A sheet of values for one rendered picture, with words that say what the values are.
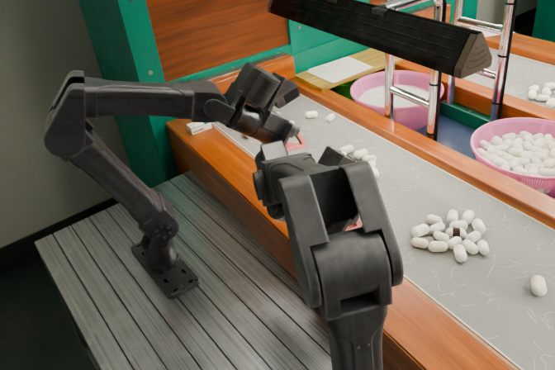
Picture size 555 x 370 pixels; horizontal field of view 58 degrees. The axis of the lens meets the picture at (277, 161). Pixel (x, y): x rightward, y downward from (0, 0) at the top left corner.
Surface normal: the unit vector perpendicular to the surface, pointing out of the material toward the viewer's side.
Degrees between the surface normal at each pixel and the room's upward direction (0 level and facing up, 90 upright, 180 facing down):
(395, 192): 0
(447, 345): 0
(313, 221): 39
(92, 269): 0
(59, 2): 90
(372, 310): 83
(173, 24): 90
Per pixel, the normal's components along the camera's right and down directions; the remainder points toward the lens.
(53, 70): 0.60, 0.37
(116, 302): -0.11, -0.84
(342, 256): 0.01, -0.51
